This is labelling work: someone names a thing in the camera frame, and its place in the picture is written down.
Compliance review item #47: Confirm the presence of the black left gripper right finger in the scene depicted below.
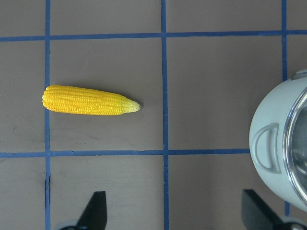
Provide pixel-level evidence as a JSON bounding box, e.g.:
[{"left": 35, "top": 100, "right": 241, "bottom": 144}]
[{"left": 241, "top": 189, "right": 283, "bottom": 230}]

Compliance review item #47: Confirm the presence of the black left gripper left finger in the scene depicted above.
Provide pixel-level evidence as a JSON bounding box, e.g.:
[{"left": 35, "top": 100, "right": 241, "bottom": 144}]
[{"left": 76, "top": 191, "right": 106, "bottom": 230}]

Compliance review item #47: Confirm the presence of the yellow corn cob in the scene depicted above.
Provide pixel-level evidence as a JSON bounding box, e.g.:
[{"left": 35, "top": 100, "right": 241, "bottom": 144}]
[{"left": 42, "top": 85, "right": 141, "bottom": 115}]

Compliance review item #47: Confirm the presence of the pale green cooking pot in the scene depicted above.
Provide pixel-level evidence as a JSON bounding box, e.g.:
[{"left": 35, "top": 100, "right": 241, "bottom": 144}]
[{"left": 249, "top": 69, "right": 307, "bottom": 211}]

